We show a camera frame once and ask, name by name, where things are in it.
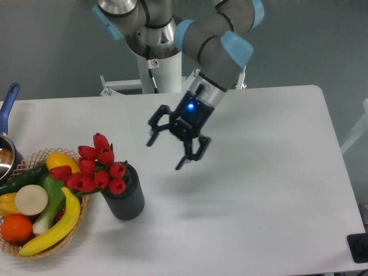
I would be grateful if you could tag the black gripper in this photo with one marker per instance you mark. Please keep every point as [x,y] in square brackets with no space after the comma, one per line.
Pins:
[191,121]

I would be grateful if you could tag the green bok choy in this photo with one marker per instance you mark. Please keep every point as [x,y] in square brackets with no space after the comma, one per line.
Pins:
[56,202]

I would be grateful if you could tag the blue handled steel pot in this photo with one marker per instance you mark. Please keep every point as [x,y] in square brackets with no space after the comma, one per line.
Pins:
[10,156]

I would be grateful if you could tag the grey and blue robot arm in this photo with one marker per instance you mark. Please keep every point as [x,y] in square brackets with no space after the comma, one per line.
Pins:
[217,45]

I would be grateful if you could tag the yellow bell pepper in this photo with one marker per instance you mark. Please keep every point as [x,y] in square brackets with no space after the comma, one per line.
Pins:
[7,205]

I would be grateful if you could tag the white frame at right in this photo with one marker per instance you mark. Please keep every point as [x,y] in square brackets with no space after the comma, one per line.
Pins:
[356,132]

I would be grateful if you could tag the black device at edge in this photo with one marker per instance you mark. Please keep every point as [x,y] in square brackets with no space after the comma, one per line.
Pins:
[358,247]

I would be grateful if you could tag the round beige slice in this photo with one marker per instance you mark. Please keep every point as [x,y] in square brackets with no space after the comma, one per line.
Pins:
[31,200]

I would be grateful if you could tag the green cucumber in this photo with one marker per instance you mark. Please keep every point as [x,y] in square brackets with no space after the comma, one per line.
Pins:
[29,177]

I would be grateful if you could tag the yellow banana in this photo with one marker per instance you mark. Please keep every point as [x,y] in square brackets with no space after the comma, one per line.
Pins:
[59,231]

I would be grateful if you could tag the red tulip bouquet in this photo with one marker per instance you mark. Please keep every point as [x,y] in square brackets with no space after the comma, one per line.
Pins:
[99,172]

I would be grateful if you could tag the dark grey ribbed vase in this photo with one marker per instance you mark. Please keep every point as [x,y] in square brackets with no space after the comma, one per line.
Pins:
[130,203]

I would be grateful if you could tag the orange fruit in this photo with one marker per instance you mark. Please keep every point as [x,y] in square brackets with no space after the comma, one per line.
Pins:
[17,228]

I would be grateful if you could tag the red fruit in basket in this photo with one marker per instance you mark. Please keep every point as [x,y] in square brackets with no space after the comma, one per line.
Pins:
[60,214]

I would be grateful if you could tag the woven wicker basket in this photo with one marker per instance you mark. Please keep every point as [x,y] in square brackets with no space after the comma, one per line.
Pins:
[30,162]

